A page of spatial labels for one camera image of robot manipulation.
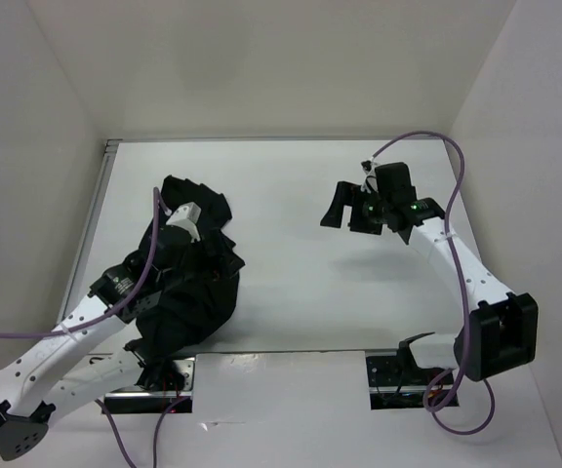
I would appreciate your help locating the black pleated skirt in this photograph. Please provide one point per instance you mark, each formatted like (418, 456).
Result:
(182, 309)

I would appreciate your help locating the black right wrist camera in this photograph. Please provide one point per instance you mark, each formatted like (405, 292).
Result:
(394, 184)

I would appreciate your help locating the aluminium table edge rail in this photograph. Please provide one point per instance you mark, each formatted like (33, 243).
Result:
(74, 283)

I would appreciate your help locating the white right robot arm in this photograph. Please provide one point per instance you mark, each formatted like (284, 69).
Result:
(499, 331)

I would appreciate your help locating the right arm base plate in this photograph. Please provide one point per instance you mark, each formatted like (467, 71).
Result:
(391, 387)

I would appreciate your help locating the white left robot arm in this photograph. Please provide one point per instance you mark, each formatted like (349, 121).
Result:
(40, 386)

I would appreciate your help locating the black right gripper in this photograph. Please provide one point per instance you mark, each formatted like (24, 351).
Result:
(345, 193)

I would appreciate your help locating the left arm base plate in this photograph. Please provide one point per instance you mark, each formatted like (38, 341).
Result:
(153, 397)

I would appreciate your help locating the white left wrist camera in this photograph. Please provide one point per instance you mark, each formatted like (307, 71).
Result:
(186, 217)

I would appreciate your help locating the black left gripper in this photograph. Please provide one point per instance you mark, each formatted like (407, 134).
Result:
(198, 247)

